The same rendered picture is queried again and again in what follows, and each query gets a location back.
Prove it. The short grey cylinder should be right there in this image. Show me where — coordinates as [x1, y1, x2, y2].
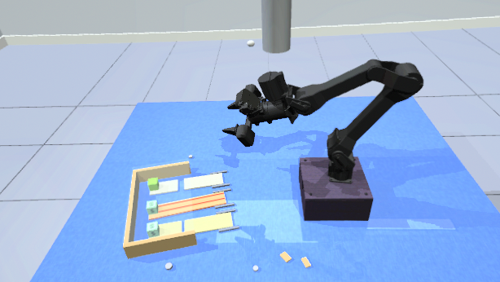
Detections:
[165, 262, 173, 271]

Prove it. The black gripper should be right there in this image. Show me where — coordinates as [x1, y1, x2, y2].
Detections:
[222, 84, 273, 147]

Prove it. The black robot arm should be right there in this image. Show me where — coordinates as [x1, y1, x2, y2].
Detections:
[235, 59, 423, 183]

